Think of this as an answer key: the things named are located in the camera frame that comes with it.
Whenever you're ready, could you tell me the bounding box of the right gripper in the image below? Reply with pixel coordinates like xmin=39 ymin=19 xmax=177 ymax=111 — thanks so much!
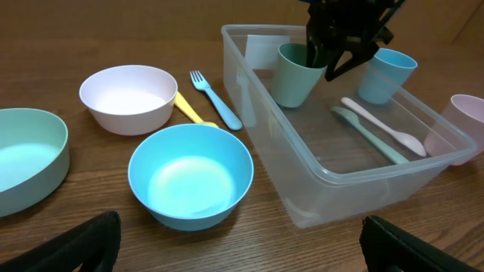
xmin=306 ymin=0 xmax=405 ymax=82

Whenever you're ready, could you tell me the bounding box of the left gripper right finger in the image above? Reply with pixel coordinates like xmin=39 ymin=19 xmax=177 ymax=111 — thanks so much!
xmin=359 ymin=215 xmax=479 ymax=272

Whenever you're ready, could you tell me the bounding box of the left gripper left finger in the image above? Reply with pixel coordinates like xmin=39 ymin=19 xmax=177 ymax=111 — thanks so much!
xmin=1 ymin=211 xmax=121 ymax=272

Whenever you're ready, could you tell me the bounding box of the blue plastic cup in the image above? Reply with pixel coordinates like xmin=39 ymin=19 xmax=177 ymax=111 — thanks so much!
xmin=358 ymin=48 xmax=418 ymax=105

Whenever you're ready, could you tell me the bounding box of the green plastic cup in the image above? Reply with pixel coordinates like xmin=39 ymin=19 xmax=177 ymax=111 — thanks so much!
xmin=270 ymin=42 xmax=326 ymax=108

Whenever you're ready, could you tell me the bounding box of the pale green bowl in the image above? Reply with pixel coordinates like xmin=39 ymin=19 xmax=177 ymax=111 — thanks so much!
xmin=1 ymin=108 xmax=70 ymax=217

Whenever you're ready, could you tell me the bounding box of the blue bowl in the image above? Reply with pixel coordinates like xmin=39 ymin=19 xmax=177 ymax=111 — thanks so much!
xmin=127 ymin=124 xmax=255 ymax=231

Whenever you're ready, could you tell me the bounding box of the pink plastic cup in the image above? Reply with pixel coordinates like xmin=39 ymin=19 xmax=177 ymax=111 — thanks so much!
xmin=423 ymin=94 xmax=483 ymax=165

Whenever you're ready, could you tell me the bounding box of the white pink bowl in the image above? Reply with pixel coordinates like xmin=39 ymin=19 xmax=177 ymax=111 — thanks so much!
xmin=79 ymin=65 xmax=178 ymax=136

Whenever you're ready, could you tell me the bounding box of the clear plastic container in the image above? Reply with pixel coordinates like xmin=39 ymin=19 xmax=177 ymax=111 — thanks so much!
xmin=221 ymin=24 xmax=477 ymax=228

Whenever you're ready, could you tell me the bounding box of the green plastic fork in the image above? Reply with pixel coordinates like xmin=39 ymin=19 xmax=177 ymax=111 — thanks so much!
xmin=330 ymin=107 xmax=409 ymax=164

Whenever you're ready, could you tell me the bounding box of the white plastic spoon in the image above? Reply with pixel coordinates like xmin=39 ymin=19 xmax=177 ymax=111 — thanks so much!
xmin=341 ymin=97 xmax=427 ymax=157

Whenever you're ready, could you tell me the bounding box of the blue plastic fork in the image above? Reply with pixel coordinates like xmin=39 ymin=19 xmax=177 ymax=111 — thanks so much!
xmin=189 ymin=70 xmax=242 ymax=131

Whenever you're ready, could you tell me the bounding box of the yellow plastic fork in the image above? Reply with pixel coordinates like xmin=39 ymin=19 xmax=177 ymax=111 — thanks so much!
xmin=175 ymin=91 xmax=218 ymax=128

